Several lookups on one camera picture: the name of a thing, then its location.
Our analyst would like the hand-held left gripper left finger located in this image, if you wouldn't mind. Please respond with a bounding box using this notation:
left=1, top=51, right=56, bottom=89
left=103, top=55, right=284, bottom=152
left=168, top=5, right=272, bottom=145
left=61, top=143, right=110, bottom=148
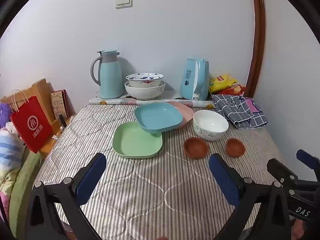
left=25, top=152, right=108, bottom=240

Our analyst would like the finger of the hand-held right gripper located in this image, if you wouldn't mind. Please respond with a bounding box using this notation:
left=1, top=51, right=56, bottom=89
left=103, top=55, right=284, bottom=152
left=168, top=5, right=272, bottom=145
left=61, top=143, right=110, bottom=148
left=266, top=158, right=300, bottom=183
left=296, top=149, right=320, bottom=176

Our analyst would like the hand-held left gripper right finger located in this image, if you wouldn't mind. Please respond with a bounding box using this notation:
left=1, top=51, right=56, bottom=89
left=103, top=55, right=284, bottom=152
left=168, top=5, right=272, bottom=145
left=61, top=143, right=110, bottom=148
left=209, top=153, right=292, bottom=240

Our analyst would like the small brown bowl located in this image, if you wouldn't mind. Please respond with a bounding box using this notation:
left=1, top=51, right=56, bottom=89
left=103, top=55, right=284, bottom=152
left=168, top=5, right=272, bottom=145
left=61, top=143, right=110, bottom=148
left=225, top=138, right=246, bottom=158
left=183, top=137, right=209, bottom=159

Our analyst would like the white bowl with grey swirls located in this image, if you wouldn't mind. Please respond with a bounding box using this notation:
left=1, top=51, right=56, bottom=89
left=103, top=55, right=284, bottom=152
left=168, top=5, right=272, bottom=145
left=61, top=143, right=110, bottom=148
left=193, top=110, right=229, bottom=142

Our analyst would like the green square plate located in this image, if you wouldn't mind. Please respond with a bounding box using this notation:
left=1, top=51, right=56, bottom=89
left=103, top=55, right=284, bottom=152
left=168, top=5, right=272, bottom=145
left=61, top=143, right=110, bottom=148
left=112, top=121, right=163, bottom=159

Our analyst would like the pink square plate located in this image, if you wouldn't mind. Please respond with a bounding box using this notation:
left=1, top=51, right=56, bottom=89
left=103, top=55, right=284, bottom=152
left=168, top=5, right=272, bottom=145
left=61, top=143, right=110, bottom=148
left=165, top=101, right=195, bottom=130

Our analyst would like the blue square plate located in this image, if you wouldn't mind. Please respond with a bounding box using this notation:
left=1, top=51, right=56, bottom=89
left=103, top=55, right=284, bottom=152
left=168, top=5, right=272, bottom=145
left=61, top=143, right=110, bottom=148
left=134, top=102, right=184, bottom=134

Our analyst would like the person's right hand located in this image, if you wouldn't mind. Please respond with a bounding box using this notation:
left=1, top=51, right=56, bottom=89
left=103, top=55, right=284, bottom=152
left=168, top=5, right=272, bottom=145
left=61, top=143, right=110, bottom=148
left=291, top=217, right=310, bottom=240

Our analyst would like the striped quilt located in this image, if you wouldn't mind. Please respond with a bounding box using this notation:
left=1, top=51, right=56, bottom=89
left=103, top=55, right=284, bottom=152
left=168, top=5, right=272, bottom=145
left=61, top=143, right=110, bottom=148
left=32, top=90, right=288, bottom=240

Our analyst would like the wooden nightstand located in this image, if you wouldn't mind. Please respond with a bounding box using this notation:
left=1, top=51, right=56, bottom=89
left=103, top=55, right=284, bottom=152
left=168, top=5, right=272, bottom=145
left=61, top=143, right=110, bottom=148
left=40, top=114, right=77, bottom=159

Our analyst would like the small black bottle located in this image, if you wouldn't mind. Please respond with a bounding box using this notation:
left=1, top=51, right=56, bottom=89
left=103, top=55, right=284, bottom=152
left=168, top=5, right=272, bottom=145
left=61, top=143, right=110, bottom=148
left=57, top=114, right=67, bottom=130

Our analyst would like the grey checked cloth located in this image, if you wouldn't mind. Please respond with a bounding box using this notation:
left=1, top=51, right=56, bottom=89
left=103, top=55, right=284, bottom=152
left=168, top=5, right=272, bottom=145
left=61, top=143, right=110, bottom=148
left=212, top=94, right=269, bottom=129

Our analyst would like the green blanket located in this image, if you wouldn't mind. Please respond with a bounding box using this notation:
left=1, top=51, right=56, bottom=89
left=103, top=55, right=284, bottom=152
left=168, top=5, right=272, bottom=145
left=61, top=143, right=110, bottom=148
left=9, top=152, right=43, bottom=234

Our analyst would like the red paper bag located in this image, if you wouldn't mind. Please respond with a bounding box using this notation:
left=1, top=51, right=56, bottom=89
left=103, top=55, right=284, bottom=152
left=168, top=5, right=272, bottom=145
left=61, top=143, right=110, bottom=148
left=9, top=89, right=53, bottom=154

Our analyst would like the patterned book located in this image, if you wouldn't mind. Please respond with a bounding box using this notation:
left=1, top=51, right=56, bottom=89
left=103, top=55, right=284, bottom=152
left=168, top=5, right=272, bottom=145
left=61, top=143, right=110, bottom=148
left=50, top=89, right=69, bottom=120

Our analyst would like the rolled fruit print sheet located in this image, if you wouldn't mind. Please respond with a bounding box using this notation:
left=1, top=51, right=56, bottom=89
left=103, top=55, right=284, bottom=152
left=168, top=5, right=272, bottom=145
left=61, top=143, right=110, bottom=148
left=89, top=91, right=216, bottom=109

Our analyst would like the blue striped pillow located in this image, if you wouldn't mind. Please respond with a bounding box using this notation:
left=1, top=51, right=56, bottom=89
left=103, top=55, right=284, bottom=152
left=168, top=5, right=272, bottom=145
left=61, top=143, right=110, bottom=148
left=0, top=127, right=26, bottom=170

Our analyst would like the red snack bag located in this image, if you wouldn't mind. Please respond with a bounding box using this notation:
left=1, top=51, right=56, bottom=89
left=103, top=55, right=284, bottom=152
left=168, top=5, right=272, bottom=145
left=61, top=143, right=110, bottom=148
left=220, top=84, right=246, bottom=96

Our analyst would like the yellow snack bag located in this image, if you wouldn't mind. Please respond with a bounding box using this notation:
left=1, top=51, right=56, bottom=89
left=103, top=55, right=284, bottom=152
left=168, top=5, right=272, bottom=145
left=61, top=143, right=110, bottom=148
left=209, top=74, right=238, bottom=93

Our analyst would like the light blue electric kettle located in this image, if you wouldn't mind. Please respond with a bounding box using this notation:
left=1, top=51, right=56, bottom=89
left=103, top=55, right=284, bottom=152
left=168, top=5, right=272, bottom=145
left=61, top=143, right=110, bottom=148
left=180, top=58, right=210, bottom=101

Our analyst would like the large white bowl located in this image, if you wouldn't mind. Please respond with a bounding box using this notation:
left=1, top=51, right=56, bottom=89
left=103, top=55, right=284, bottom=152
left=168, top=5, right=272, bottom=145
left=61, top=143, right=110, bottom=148
left=124, top=81, right=166, bottom=100

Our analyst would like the light blue thermos jug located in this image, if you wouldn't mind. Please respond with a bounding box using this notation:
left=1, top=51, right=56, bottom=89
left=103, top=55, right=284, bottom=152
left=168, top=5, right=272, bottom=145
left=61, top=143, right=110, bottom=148
left=90, top=50, right=126, bottom=99

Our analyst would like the purple plush toy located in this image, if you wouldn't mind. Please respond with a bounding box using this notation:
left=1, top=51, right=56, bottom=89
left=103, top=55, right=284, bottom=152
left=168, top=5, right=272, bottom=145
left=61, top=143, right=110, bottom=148
left=0, top=102, right=13, bottom=128

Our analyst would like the blue patterned porcelain bowl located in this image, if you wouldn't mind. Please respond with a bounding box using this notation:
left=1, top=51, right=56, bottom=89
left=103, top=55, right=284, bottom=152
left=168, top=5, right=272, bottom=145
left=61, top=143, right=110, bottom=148
left=125, top=73, right=164, bottom=87

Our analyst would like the brown wooden door frame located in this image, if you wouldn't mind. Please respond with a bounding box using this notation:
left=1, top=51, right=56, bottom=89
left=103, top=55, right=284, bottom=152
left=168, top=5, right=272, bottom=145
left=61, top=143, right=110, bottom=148
left=246, top=0, right=266, bottom=97

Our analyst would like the white wall switch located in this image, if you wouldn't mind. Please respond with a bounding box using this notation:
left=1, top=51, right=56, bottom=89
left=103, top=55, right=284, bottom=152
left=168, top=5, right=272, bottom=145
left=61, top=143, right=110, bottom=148
left=115, top=0, right=133, bottom=9

